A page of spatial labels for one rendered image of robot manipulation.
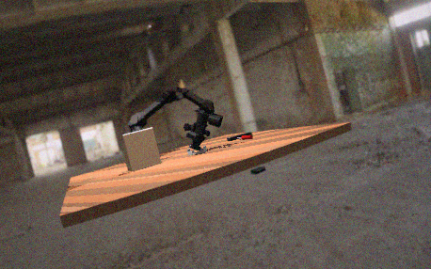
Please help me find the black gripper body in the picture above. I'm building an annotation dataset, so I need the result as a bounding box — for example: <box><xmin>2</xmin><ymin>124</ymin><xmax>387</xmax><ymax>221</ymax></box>
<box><xmin>186</xmin><ymin>121</ymin><xmax>210</xmax><ymax>140</ymax></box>

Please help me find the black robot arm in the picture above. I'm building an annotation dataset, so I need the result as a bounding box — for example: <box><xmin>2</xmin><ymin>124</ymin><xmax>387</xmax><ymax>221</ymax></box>
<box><xmin>128</xmin><ymin>87</ymin><xmax>223</xmax><ymax>133</ymax></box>

